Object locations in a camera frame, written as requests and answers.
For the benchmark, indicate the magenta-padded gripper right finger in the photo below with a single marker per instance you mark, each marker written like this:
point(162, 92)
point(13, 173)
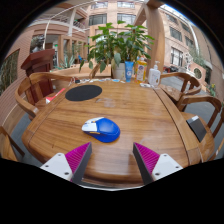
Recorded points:
point(165, 165)

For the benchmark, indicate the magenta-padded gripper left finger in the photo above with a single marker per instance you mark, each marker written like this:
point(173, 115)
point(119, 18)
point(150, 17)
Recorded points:
point(60, 164)

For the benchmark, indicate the blue and white computer mouse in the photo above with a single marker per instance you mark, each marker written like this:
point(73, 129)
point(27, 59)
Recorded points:
point(105, 130)

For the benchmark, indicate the black round mouse pad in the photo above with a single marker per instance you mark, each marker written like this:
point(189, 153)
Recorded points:
point(83, 93)

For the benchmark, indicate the black flat case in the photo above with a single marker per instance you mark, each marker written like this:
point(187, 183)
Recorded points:
point(197, 128)

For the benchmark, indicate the clear plastic packet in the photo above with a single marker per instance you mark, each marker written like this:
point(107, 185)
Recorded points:
point(146, 85)

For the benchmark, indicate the small black key fob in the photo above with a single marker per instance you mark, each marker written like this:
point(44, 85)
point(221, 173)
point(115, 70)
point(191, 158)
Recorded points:
point(77, 81)

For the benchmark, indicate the small printed sticker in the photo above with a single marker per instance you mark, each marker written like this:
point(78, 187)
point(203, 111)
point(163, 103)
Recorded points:
point(116, 80)
point(94, 80)
point(106, 79)
point(84, 81)

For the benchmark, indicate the yellow flowering plant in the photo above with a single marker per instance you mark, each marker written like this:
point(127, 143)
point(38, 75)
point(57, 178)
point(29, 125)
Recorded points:
point(211, 90)

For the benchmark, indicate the white pump bottle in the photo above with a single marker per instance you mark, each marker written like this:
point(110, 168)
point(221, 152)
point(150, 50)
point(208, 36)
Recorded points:
point(154, 76)

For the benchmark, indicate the long wooden planter box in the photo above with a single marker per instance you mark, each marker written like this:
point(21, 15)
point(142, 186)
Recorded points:
point(71, 71)

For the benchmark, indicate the yellow liquid bottle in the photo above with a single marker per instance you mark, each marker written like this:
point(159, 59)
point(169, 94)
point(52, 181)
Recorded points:
point(141, 71)

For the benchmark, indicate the blue squeeze tube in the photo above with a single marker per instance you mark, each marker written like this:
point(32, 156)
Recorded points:
point(129, 71)

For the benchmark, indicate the white sculpture on plinth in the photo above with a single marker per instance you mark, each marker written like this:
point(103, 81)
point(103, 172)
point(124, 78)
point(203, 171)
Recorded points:
point(189, 63)

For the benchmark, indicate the dark bust statue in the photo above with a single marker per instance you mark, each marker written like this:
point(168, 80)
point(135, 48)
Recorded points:
point(38, 44)

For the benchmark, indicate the green plant in white pot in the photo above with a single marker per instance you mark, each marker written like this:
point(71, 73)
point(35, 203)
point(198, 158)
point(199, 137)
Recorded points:
point(115, 43)

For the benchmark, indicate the dark red wooden pedestal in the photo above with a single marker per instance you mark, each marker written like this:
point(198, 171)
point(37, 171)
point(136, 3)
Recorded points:
point(38, 63)

